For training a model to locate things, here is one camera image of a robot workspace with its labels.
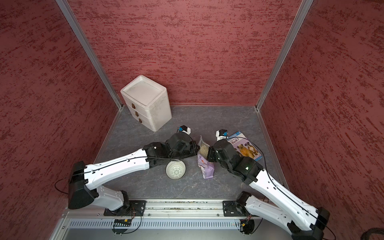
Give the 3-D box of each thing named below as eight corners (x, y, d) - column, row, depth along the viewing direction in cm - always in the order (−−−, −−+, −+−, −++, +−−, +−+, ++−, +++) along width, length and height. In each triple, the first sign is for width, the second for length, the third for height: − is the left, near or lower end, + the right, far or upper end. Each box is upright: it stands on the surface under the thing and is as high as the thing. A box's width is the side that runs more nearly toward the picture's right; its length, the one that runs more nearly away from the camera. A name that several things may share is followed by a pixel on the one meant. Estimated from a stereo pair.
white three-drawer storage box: (130, 117, 116) (116, 90, 95) (150, 101, 127) (141, 75, 106) (157, 135, 105) (147, 109, 84) (176, 116, 116) (172, 90, 96)
